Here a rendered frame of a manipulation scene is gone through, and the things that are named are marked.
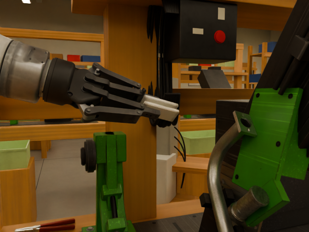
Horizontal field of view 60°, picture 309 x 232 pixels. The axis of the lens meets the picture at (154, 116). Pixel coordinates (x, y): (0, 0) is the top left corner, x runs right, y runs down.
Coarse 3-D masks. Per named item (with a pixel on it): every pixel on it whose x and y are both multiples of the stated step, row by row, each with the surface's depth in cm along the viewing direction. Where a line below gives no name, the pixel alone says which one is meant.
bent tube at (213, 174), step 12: (240, 120) 56; (228, 132) 57; (240, 132) 53; (252, 132) 54; (216, 144) 61; (228, 144) 58; (216, 156) 60; (216, 168) 60; (216, 180) 59; (216, 192) 57; (216, 204) 56; (216, 216) 54; (228, 216) 54; (228, 228) 52
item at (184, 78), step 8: (184, 64) 802; (192, 64) 807; (200, 64) 817; (208, 64) 827; (216, 64) 828; (224, 64) 844; (232, 64) 853; (256, 64) 876; (184, 80) 799; (192, 80) 807
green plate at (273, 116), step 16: (256, 96) 57; (272, 96) 52; (288, 96) 49; (256, 112) 56; (272, 112) 51; (288, 112) 48; (256, 128) 55; (272, 128) 51; (288, 128) 47; (256, 144) 54; (272, 144) 50; (288, 144) 47; (240, 160) 57; (256, 160) 52; (272, 160) 49; (288, 160) 49; (304, 160) 51; (240, 176) 56; (256, 176) 52; (272, 176) 48; (288, 176) 50; (304, 176) 51
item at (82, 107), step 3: (78, 105) 43; (81, 105) 43; (84, 105) 43; (87, 105) 43; (90, 105) 43; (93, 105) 43; (81, 108) 43; (84, 108) 43; (81, 111) 43; (84, 117) 42; (87, 117) 42; (90, 117) 42; (93, 117) 43
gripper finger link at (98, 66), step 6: (96, 66) 49; (102, 66) 50; (102, 72) 49; (108, 72) 49; (108, 78) 50; (114, 78) 50; (120, 78) 50; (126, 78) 50; (120, 84) 50; (126, 84) 50; (132, 84) 50; (138, 84) 51
